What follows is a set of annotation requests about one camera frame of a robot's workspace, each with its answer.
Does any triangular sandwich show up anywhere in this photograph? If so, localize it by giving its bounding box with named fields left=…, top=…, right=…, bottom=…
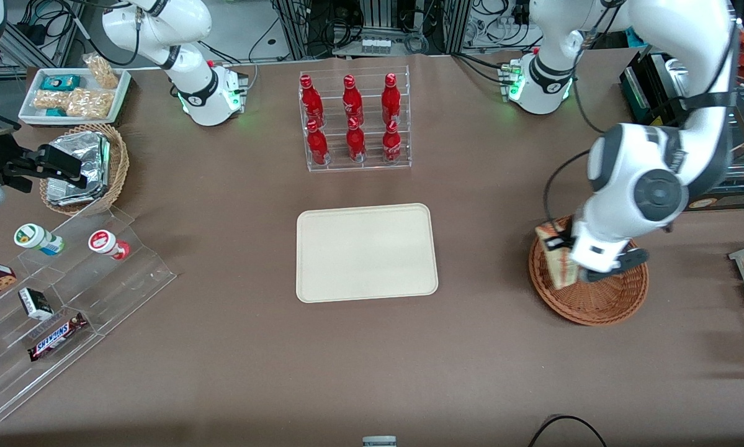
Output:
left=535, top=223, right=582, bottom=290

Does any round brown wicker basket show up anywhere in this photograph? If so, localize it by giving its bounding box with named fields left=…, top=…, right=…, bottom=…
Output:
left=528, top=214, right=650, bottom=327

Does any light tan wicker basket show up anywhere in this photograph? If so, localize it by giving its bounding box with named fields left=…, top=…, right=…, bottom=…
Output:
left=38, top=122, right=130, bottom=217

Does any beige rectangular tray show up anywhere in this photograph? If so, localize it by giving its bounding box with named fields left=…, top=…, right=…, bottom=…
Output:
left=295, top=202, right=440, bottom=305

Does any silver foil packet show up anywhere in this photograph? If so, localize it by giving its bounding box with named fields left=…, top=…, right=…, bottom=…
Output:
left=48, top=131, right=111, bottom=187
left=45, top=177, right=104, bottom=207

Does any clear bag of snacks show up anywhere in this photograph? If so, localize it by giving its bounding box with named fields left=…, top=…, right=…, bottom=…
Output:
left=32, top=89, right=69, bottom=112
left=83, top=52, right=120, bottom=90
left=66, top=88, right=114, bottom=120

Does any green lid yogurt cup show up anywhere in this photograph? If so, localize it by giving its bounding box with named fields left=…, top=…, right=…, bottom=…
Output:
left=13, top=223, right=66, bottom=257

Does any teal snack box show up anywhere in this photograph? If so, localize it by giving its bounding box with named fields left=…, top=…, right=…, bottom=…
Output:
left=40, top=74, right=81, bottom=93

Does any red lid yogurt cup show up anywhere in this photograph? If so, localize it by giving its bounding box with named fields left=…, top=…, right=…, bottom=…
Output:
left=87, top=229, right=132, bottom=261

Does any white rectangular bin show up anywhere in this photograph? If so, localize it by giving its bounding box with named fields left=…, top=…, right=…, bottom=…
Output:
left=17, top=66, right=132, bottom=127

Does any clear acrylic stepped shelf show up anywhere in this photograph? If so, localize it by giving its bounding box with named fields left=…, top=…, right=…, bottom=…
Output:
left=0, top=204, right=178, bottom=423

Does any small black white carton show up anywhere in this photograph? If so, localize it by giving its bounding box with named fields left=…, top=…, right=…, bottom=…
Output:
left=17, top=287, right=55, bottom=322

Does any Snickers chocolate bar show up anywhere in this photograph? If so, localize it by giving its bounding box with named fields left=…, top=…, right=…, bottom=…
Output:
left=27, top=312, right=89, bottom=363

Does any large steel pan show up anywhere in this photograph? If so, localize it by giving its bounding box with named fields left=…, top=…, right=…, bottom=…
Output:
left=657, top=54, right=690, bottom=100

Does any red cola bottle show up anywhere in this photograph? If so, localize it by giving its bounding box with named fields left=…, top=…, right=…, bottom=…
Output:
left=380, top=73, right=403, bottom=126
left=299, top=74, right=325, bottom=129
left=382, top=119, right=403, bottom=165
left=305, top=119, right=330, bottom=166
left=346, top=116, right=368, bottom=164
left=341, top=74, right=364, bottom=126

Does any clear acrylic bottle rack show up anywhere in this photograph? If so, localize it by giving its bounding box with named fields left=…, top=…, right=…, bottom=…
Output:
left=298, top=65, right=413, bottom=174

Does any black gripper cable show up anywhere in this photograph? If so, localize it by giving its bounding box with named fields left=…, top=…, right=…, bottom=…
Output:
left=543, top=148, right=593, bottom=232

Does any black looped cable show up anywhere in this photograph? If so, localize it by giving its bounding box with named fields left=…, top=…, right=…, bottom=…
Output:
left=527, top=414, right=609, bottom=447

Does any aluminium frame rack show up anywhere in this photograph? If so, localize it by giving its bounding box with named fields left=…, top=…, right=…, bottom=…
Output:
left=271, top=0, right=473, bottom=60

